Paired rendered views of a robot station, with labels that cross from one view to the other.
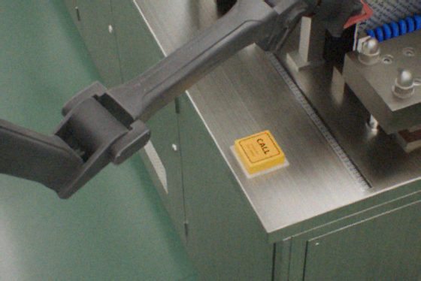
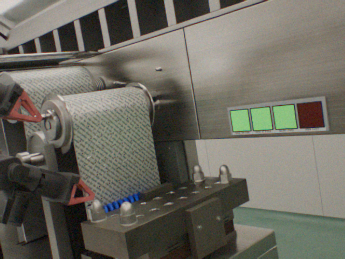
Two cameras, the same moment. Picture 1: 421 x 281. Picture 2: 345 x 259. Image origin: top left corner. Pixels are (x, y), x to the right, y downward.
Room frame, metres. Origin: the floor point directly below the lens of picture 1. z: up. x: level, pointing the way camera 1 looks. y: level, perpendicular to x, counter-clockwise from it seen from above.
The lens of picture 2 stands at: (0.18, -0.13, 1.28)
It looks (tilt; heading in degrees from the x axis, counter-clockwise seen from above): 5 degrees down; 338
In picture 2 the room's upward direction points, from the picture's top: 9 degrees counter-clockwise
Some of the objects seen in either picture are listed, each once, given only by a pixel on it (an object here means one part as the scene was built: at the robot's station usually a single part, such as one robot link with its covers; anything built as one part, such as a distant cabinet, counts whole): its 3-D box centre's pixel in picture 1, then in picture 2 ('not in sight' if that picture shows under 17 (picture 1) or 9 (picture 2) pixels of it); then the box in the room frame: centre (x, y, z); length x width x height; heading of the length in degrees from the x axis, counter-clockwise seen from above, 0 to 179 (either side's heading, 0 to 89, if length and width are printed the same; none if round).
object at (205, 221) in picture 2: not in sight; (207, 227); (1.02, -0.51, 0.96); 0.10 x 0.03 x 0.11; 111
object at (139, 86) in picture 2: not in sight; (136, 108); (1.30, -0.49, 1.25); 0.15 x 0.01 x 0.15; 21
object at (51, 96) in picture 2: not in sight; (56, 123); (1.21, -0.25, 1.25); 0.15 x 0.01 x 0.15; 21
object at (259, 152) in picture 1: (258, 152); not in sight; (0.97, -0.09, 0.91); 0.07 x 0.07 x 0.02; 21
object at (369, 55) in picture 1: (370, 48); (97, 209); (1.08, -0.29, 1.05); 0.04 x 0.04 x 0.04
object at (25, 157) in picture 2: not in sight; (23, 161); (1.21, -0.16, 1.18); 0.04 x 0.02 x 0.04; 21
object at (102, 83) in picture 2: not in sight; (93, 87); (1.55, -0.43, 1.33); 0.07 x 0.07 x 0.07; 21
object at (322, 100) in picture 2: not in sight; (273, 117); (0.96, -0.69, 1.18); 0.25 x 0.01 x 0.07; 21
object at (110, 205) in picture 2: (419, 22); (132, 202); (1.17, -0.39, 1.03); 0.21 x 0.04 x 0.03; 111
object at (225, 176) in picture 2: not in sight; (224, 172); (1.12, -0.63, 1.05); 0.04 x 0.04 x 0.04
